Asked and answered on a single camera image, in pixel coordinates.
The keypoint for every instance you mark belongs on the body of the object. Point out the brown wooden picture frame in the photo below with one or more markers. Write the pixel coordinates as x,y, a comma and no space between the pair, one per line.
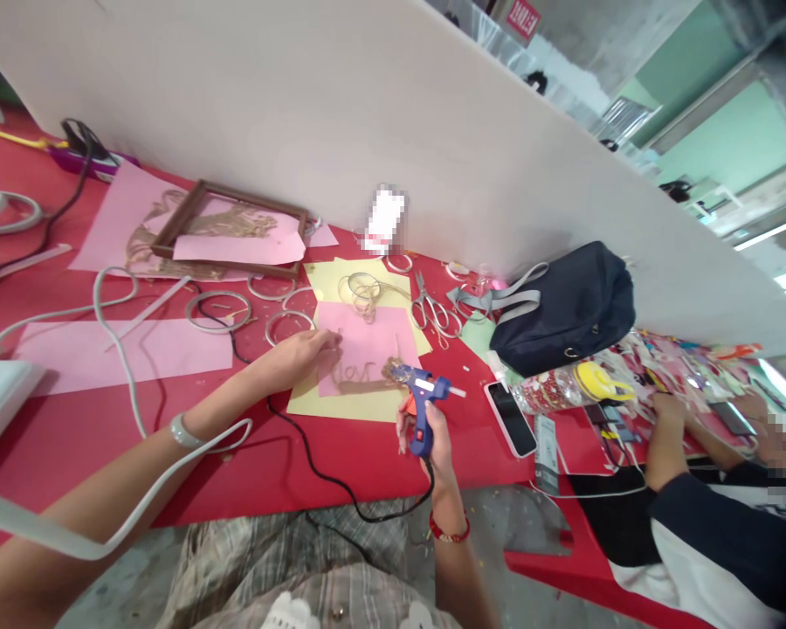
170,226

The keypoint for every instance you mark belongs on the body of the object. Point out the navy blue bag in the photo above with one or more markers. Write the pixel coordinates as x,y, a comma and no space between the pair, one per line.
563,314

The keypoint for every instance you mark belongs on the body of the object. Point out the person's left fingers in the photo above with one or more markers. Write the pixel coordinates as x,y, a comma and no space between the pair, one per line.
324,341

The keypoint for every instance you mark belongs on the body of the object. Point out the person's right hand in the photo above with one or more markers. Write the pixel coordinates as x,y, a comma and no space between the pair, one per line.
437,436

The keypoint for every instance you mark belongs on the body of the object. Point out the white box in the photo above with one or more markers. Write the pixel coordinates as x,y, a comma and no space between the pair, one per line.
0,393

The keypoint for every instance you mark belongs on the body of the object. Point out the white partition board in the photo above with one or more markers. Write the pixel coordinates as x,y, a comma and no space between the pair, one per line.
367,111

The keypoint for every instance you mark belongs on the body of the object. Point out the white smartphone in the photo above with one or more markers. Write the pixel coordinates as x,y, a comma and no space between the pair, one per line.
511,419

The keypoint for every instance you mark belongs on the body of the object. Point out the purple power strip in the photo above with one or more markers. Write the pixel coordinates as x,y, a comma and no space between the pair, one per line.
82,160

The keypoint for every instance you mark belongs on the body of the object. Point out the long white plastic strip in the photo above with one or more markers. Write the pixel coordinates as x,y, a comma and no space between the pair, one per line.
150,311

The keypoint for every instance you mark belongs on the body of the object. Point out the blue hot glue gun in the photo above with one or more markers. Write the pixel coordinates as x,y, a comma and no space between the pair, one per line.
422,393

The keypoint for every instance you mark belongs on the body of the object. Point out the yellow paper sheet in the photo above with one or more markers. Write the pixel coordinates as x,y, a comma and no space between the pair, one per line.
347,406

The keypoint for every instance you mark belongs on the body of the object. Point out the light green paper sheet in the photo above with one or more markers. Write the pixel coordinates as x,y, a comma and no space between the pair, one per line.
478,334

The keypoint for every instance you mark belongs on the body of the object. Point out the person's body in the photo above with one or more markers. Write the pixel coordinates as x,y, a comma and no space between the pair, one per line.
288,576

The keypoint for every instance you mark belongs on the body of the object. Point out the coil of beige twine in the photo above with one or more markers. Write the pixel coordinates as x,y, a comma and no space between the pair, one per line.
367,295

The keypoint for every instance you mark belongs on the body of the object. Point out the patterned bottle with yellow lid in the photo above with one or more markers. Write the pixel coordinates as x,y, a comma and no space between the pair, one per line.
563,390

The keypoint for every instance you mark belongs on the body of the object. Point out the pile of colourful paper scraps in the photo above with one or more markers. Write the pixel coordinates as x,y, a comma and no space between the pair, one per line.
688,367

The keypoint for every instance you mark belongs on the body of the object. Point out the short white plastic strip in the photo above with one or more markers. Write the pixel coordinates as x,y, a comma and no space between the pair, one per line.
33,257

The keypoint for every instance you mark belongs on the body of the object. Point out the silver scissors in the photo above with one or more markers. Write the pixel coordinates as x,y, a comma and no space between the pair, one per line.
432,308

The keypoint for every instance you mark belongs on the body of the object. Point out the person's left hand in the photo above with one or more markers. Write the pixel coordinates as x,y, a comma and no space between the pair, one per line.
295,357

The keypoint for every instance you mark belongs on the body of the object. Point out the pink paper with twine pattern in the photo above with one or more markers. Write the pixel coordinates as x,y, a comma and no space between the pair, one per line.
121,216

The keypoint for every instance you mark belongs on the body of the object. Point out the plain pink paper sheet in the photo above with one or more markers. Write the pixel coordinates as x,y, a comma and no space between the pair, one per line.
124,357

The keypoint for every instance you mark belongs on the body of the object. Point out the large white tape roll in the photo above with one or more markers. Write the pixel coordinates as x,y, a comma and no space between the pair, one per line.
13,219

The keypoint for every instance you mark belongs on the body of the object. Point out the pink paper with twine lettering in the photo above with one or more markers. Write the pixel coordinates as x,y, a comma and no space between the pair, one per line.
367,347

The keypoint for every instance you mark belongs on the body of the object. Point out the dark smartphone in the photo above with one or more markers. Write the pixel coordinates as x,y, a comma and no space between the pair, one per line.
733,418

